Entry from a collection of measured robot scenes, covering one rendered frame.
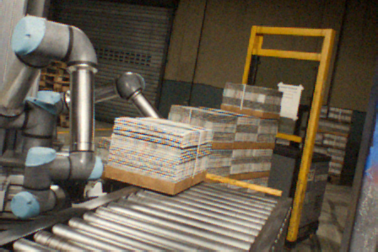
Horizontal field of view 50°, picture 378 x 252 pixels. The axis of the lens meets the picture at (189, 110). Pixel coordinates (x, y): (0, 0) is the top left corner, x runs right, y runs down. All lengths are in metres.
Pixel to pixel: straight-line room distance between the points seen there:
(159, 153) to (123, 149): 0.15
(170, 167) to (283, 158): 2.33
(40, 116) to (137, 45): 8.57
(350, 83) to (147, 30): 4.79
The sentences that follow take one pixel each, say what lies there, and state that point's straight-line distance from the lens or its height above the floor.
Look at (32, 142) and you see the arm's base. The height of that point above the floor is 0.89.
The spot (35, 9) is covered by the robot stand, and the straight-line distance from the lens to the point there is 1.90.
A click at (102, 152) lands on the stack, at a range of 2.36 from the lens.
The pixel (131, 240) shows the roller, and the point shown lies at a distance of 1.06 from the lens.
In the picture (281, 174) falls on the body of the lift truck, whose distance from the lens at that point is 3.72.
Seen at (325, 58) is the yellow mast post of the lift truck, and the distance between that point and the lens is 3.45.
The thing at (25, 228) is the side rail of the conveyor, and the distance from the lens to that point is 1.06.
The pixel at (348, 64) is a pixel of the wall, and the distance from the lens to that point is 9.03.
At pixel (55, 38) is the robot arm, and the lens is 1.28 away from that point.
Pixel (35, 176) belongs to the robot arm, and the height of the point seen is 0.88.
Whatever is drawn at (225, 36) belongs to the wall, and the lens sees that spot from 9.42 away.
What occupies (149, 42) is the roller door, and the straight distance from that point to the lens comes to 9.99.
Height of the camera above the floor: 1.19
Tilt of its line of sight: 3 degrees down
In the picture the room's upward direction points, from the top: 10 degrees clockwise
